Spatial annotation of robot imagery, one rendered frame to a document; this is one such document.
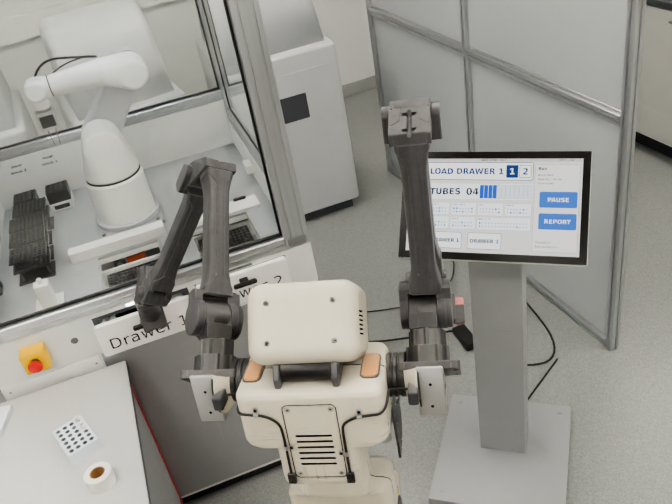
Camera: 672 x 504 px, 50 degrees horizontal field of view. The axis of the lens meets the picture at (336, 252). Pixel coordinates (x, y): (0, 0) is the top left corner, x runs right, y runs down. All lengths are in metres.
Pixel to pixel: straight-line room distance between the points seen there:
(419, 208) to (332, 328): 0.27
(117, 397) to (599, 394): 1.81
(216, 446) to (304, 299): 1.43
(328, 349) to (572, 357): 1.98
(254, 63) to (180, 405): 1.16
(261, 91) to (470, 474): 1.51
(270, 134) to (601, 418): 1.66
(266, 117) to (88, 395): 0.96
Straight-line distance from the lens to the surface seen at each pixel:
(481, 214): 2.05
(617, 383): 3.07
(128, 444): 2.05
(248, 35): 1.97
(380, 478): 1.60
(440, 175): 2.09
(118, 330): 2.21
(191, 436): 2.60
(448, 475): 2.69
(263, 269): 2.23
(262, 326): 1.31
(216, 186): 1.63
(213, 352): 1.47
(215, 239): 1.57
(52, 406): 2.28
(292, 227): 2.21
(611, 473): 2.77
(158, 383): 2.42
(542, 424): 2.84
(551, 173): 2.06
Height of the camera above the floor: 2.15
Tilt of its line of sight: 33 degrees down
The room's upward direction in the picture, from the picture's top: 11 degrees counter-clockwise
